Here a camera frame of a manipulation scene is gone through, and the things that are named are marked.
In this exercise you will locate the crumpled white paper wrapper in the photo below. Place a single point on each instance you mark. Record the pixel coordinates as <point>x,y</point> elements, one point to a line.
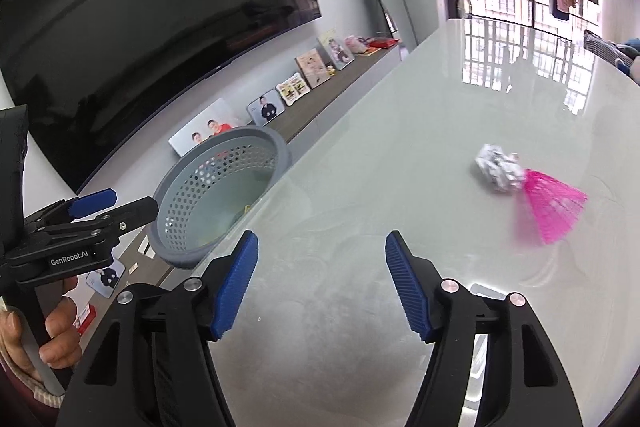
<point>501,170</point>

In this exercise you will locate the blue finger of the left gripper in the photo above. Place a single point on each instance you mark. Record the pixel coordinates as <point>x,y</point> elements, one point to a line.
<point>129,217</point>
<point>84,206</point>

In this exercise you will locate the photo of man in black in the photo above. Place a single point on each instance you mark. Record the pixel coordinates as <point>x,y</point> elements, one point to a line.
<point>265,108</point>

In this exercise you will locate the small scalloped photo frame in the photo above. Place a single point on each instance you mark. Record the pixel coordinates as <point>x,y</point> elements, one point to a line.
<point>292,89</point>

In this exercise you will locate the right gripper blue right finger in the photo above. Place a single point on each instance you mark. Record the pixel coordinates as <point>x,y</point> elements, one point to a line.
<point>524,380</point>

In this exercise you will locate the large family photo red clothes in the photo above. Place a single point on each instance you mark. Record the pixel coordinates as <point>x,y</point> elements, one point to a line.
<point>215,119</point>

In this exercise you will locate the pink plush toy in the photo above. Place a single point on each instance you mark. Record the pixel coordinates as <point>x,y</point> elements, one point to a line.
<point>356,45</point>

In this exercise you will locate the small portrait photo card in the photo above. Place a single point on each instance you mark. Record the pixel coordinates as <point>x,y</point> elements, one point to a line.
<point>104,281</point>

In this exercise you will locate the child portrait photo frame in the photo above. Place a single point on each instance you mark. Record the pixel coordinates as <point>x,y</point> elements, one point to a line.
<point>339,54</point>

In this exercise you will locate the red cigarette box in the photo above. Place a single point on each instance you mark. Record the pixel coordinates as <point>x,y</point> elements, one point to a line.
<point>85,318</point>

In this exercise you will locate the grey perforated laundry basket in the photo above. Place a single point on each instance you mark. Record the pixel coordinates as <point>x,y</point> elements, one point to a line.
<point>211,188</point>

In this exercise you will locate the patterned blanket on sofa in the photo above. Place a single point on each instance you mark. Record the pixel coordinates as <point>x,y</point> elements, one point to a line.
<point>624,56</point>

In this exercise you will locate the person's left hand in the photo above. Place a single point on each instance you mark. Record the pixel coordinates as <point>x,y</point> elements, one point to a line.
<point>43,347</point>

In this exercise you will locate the grey low TV cabinet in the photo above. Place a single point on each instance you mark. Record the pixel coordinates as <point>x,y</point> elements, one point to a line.
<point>301,125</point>

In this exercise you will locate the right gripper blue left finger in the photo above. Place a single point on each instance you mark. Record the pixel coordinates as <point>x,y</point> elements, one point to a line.
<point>148,362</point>

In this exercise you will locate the red packet on cabinet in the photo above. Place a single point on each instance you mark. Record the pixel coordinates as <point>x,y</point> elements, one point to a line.
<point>382,43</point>

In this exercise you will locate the large black wall television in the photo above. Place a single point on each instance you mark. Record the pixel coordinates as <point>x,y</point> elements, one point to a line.
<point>92,72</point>

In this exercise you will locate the baby photo frame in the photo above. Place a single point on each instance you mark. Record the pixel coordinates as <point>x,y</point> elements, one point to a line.
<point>312,67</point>

